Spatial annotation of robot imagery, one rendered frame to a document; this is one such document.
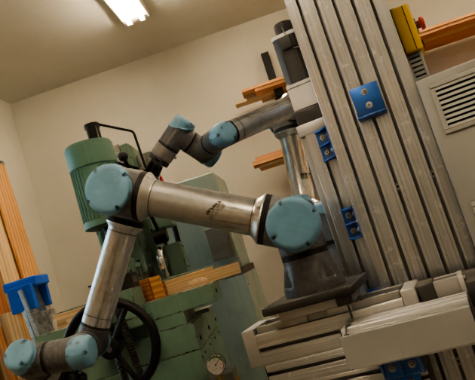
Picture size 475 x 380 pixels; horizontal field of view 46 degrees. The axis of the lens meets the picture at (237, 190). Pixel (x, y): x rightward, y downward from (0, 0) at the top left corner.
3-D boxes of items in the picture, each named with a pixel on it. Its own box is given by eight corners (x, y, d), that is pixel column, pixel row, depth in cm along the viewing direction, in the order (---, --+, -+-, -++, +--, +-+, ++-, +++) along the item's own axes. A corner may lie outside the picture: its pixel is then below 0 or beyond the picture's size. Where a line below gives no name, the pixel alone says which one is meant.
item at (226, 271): (90, 319, 196) (87, 307, 196) (93, 318, 198) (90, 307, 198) (240, 272, 194) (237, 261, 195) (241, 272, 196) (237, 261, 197)
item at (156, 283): (108, 314, 189) (102, 292, 190) (109, 313, 190) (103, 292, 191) (165, 296, 188) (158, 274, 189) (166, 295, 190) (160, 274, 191)
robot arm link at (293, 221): (325, 205, 132) (108, 165, 139) (327, 201, 117) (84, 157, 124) (315, 255, 131) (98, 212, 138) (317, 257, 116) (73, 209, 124)
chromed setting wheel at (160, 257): (160, 280, 203) (151, 247, 205) (167, 278, 216) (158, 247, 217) (169, 277, 203) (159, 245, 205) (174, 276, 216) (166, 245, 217)
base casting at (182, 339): (68, 389, 178) (62, 361, 179) (118, 355, 235) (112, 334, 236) (202, 348, 177) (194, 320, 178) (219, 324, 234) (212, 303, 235)
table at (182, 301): (26, 361, 171) (21, 342, 171) (62, 344, 201) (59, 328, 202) (214, 303, 169) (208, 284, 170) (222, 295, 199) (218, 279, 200)
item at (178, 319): (68, 360, 179) (65, 347, 180) (90, 347, 200) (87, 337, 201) (187, 323, 178) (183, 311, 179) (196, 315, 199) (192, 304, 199)
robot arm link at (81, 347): (101, 327, 136) (59, 335, 137) (83, 335, 125) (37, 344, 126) (106, 360, 135) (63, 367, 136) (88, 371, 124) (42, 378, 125)
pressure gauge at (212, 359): (210, 384, 169) (202, 357, 170) (211, 381, 173) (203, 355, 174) (230, 378, 169) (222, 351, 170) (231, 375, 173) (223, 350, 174)
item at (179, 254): (165, 278, 212) (156, 248, 213) (168, 277, 219) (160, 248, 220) (188, 271, 211) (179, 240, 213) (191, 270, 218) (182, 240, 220)
